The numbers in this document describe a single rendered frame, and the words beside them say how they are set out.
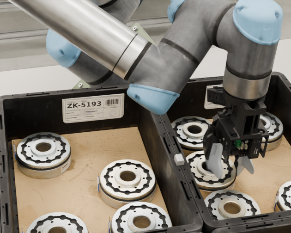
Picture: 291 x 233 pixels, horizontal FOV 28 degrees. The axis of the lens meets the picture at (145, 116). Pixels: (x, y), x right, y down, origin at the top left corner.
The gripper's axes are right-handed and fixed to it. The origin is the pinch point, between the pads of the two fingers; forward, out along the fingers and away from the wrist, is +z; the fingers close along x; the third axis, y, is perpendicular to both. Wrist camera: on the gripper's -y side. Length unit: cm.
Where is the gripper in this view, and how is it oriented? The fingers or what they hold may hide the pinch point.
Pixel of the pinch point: (224, 169)
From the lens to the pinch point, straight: 111.7
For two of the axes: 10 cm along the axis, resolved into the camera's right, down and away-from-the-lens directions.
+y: 2.5, 6.0, -7.6
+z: -0.5, 7.9, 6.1
